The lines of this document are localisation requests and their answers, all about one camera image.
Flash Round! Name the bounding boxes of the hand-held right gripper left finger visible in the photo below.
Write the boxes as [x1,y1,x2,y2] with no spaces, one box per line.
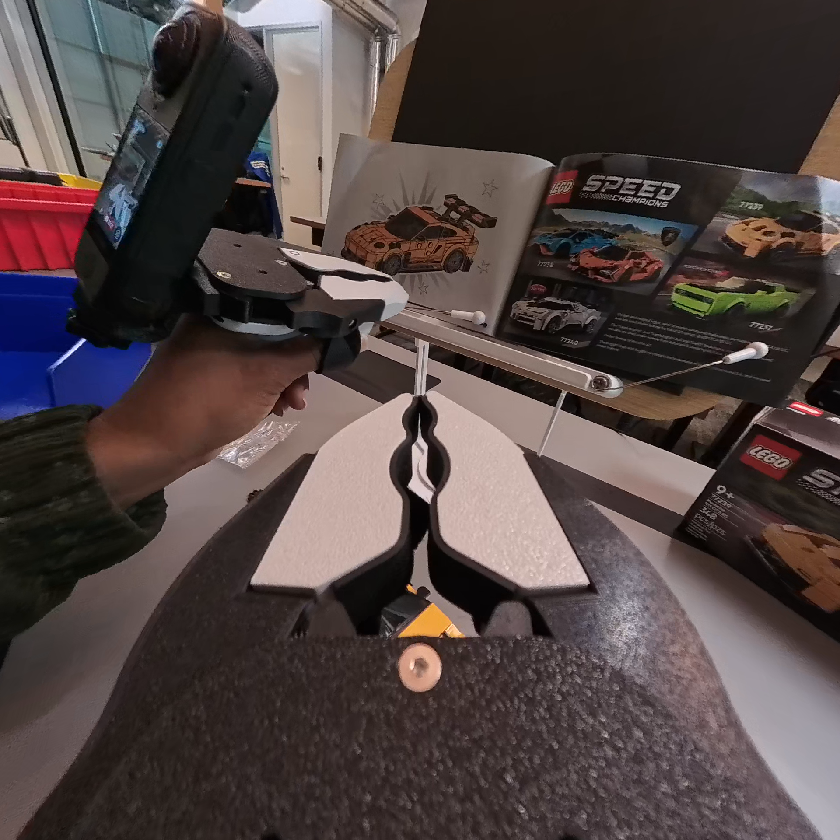
[249,394,421,596]

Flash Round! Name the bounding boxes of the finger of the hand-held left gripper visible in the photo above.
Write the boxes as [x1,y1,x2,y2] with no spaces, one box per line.
[317,272,412,326]
[274,246,396,284]

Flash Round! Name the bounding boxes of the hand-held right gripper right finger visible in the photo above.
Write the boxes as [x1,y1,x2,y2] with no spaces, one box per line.
[425,392,592,596]

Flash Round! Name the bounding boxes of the lego instruction booklet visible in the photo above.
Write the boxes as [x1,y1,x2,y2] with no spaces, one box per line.
[322,134,840,404]

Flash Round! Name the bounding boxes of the yellow and black lego car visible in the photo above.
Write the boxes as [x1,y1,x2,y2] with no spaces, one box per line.
[381,581,467,639]

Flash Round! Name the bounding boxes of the person's left forearm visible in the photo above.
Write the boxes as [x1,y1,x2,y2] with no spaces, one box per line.
[0,403,169,657]

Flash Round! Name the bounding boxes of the lego set box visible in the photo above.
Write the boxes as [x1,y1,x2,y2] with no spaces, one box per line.
[676,400,840,643]

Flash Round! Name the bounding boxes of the person's left hand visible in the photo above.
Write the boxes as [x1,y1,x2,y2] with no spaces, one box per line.
[85,318,324,513]

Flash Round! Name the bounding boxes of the clear crumpled plastic bag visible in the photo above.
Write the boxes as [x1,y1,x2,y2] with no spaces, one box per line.
[217,420,300,471]

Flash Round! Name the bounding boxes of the white door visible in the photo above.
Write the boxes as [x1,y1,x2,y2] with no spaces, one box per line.
[262,23,337,248]

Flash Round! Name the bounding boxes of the white book stand ledge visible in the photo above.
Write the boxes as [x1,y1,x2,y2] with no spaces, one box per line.
[377,308,627,400]

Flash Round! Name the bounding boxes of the red plastic storage bin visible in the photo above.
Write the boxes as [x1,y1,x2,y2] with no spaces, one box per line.
[0,180,101,271]

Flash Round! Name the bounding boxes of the blue plastic storage bin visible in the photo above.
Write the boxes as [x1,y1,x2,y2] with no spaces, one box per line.
[0,272,156,421]

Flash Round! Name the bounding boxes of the black divider panel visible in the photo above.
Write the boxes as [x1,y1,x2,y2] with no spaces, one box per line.
[392,0,840,175]

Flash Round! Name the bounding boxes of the wire page holder arm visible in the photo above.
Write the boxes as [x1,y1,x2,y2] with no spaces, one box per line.
[410,305,488,327]
[617,341,770,392]

